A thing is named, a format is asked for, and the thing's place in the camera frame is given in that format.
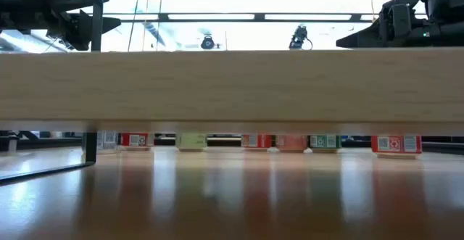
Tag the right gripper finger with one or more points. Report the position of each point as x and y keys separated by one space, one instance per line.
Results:
x=366 y=40

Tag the red beverage can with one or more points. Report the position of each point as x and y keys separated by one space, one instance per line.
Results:
x=396 y=144
x=125 y=140
x=264 y=141

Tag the orange and silver can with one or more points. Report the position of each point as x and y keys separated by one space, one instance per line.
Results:
x=291 y=143

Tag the light green beverage can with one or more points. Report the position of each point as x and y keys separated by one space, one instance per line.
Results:
x=191 y=141

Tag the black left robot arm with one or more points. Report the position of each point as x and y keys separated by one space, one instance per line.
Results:
x=21 y=11

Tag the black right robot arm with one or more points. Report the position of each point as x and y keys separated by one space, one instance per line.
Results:
x=446 y=0

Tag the dark green beverage can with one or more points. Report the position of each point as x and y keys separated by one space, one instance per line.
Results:
x=325 y=142

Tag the dark round background object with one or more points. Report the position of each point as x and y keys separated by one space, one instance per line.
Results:
x=207 y=43

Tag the black overhead crossbar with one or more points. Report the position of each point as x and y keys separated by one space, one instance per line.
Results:
x=259 y=17

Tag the black aluminium table frame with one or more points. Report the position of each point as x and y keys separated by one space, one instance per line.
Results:
x=442 y=140

